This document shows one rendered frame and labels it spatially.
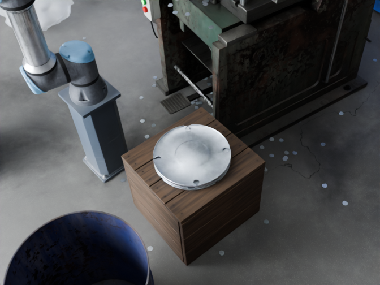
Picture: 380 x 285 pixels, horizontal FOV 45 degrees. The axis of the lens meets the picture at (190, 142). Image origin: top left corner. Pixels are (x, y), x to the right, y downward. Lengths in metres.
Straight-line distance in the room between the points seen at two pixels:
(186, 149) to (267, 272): 0.58
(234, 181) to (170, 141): 0.29
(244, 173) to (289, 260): 0.43
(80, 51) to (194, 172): 0.60
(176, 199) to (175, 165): 0.13
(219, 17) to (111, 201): 0.92
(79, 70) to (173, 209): 0.61
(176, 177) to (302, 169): 0.73
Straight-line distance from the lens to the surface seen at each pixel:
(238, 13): 1.85
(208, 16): 1.87
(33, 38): 1.59
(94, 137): 1.94
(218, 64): 1.80
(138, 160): 1.75
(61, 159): 2.29
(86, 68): 1.75
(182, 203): 1.61
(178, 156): 1.69
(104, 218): 1.51
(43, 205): 2.16
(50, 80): 1.72
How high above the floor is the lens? 1.71
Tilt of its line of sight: 50 degrees down
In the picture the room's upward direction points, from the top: 4 degrees counter-clockwise
